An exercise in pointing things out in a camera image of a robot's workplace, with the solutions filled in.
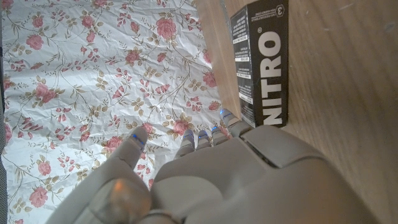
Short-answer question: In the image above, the black NITRO box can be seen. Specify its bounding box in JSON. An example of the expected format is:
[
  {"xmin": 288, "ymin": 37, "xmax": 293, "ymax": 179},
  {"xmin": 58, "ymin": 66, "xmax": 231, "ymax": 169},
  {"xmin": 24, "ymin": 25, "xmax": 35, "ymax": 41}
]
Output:
[{"xmin": 229, "ymin": 0, "xmax": 290, "ymax": 128}]

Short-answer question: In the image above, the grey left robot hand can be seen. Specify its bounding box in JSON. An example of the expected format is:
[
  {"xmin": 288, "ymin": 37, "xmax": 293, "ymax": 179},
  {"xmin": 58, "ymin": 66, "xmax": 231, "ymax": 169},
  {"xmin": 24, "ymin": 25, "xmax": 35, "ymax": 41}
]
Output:
[{"xmin": 45, "ymin": 108, "xmax": 381, "ymax": 224}]

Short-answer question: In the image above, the floral backdrop cloth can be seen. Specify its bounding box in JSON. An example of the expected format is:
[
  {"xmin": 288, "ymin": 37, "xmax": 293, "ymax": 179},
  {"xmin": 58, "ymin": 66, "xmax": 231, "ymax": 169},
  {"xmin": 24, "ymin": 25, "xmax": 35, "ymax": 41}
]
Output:
[{"xmin": 0, "ymin": 0, "xmax": 233, "ymax": 224}]

